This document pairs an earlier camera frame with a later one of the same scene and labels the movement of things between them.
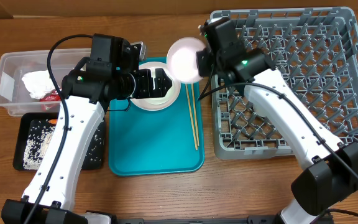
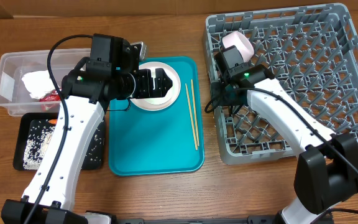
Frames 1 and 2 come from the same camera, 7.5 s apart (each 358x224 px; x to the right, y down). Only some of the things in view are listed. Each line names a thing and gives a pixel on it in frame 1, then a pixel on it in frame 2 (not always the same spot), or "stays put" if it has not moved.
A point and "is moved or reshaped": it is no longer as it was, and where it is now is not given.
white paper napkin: [38, 83] stays put
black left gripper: [146, 90] stays put
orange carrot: [53, 121] stays put
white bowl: [182, 61] is moved or reshaped
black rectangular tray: [35, 131] stays put
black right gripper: [207, 60] → [219, 99]
